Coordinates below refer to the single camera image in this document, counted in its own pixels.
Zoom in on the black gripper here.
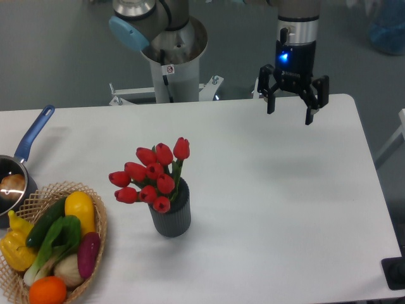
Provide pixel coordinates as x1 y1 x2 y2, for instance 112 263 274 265
257 41 329 125

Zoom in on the red tulip bouquet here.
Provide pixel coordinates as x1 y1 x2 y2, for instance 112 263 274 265
108 137 190 213

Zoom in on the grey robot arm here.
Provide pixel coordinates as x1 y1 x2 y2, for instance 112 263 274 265
109 0 329 124

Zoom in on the dark grey ribbed vase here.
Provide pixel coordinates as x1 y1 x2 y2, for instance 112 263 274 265
149 177 192 238

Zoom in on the white furniture leg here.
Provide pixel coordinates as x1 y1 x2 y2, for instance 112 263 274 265
374 108 404 170

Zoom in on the blue translucent bag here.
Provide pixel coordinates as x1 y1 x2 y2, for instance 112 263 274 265
368 0 404 56

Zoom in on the black device at table edge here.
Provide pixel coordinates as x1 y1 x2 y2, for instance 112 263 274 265
381 257 404 290

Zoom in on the yellow squash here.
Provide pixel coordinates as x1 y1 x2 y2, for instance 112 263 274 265
65 191 96 237

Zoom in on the purple eggplant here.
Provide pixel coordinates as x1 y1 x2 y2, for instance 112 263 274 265
77 232 101 279

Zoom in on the green bok choy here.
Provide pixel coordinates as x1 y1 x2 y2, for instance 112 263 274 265
23 215 81 286

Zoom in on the beige garlic bulb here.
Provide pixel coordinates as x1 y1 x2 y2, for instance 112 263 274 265
53 253 84 288

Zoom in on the dark green cucumber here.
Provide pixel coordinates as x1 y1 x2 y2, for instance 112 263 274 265
25 196 67 248

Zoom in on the bread roll in saucepan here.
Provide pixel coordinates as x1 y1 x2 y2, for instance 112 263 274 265
1 174 25 201

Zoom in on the orange fruit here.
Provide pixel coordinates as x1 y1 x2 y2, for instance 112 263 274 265
28 276 67 303

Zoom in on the yellow bell pepper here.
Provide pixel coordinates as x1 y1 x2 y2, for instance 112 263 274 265
1 210 37 272

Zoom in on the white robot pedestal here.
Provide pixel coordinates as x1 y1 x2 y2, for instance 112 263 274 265
142 16 208 103

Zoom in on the blue handled saucepan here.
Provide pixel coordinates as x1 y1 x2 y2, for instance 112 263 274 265
1 104 55 229

